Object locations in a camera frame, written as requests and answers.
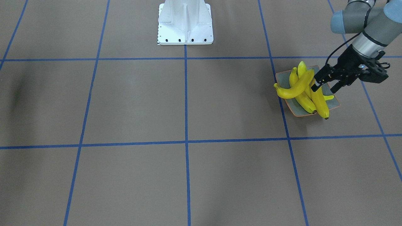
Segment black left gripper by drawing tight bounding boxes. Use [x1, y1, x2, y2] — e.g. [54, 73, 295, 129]
[310, 45, 390, 94]

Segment yellow banana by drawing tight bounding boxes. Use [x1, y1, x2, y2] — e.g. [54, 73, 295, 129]
[323, 95, 334, 101]
[273, 69, 315, 99]
[289, 67, 317, 114]
[297, 61, 330, 120]

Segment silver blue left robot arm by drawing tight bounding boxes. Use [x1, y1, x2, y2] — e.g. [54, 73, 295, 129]
[311, 0, 402, 93]

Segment grey square plate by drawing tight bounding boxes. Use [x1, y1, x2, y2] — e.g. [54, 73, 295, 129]
[274, 65, 341, 119]

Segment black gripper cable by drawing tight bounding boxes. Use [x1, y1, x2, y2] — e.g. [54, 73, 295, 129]
[326, 39, 357, 68]

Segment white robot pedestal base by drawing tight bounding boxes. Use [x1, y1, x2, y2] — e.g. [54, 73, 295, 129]
[157, 0, 214, 45]

